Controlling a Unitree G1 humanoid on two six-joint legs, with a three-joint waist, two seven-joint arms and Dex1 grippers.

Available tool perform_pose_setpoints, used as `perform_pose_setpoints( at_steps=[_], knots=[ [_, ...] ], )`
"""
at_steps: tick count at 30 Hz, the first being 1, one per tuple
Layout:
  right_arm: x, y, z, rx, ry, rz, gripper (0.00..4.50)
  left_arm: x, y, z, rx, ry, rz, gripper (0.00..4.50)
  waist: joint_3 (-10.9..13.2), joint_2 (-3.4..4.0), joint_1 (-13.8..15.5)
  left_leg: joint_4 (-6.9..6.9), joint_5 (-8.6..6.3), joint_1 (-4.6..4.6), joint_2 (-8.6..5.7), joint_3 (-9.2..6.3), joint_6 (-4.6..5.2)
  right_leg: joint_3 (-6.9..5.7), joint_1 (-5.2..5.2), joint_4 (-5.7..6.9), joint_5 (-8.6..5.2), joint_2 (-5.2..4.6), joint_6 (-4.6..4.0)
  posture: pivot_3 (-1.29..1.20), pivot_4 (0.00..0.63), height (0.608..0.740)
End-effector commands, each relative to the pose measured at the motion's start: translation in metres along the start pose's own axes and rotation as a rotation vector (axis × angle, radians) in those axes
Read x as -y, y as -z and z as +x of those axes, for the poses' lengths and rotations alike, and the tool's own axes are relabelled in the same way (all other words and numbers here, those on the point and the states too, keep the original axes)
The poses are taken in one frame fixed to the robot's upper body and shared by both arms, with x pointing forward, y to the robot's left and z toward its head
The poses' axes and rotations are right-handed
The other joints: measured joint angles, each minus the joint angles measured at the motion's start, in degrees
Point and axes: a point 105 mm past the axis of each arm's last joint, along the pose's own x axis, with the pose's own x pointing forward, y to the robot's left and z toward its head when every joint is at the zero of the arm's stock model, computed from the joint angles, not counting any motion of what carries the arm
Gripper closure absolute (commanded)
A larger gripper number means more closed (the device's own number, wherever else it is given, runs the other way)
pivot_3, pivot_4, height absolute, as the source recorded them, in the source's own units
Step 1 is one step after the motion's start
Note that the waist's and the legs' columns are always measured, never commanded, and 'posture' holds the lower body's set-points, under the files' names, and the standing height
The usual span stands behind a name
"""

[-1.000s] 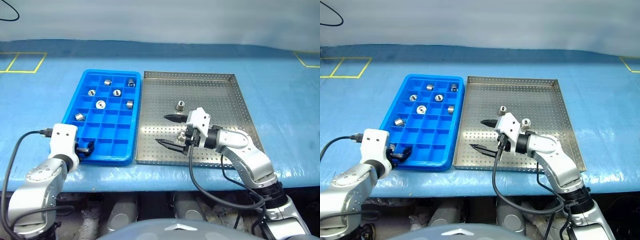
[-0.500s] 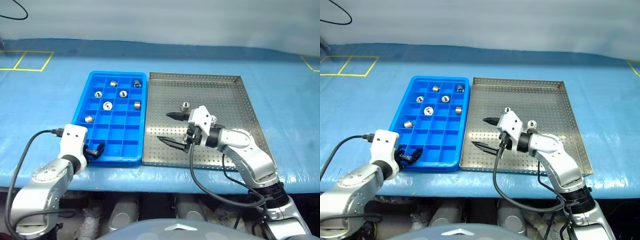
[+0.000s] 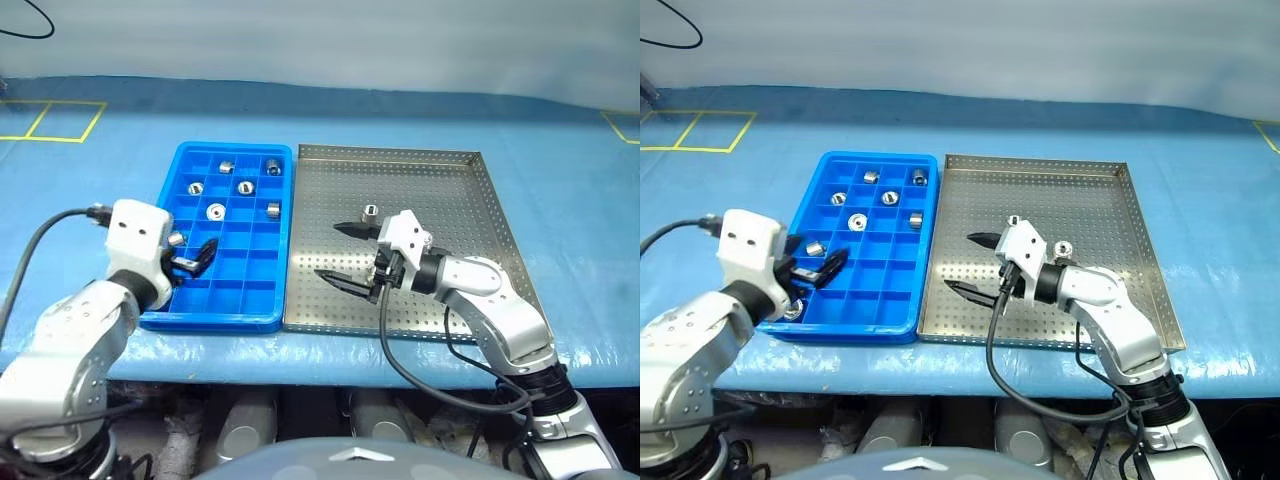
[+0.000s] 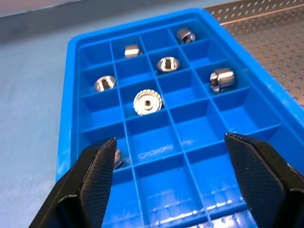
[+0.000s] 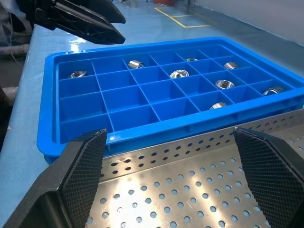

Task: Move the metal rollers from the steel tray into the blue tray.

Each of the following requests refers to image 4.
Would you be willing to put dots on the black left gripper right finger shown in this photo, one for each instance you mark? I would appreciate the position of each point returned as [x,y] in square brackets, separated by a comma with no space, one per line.
[261,180]

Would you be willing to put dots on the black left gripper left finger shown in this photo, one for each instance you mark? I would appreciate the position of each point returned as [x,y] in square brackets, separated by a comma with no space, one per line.
[95,185]

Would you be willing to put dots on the blue compartment tray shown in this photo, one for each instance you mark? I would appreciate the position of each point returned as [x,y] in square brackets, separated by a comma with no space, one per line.
[180,123]

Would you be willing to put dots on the perforated steel tray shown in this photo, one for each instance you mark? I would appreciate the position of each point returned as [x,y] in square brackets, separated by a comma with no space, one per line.
[268,38]

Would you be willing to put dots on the silver metal roller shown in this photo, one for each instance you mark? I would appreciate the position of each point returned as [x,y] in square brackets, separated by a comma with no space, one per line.
[105,83]
[185,35]
[222,79]
[168,64]
[118,158]
[132,51]

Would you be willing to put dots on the toothed silver metal fitting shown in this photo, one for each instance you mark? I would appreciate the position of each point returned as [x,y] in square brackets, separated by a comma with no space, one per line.
[147,102]

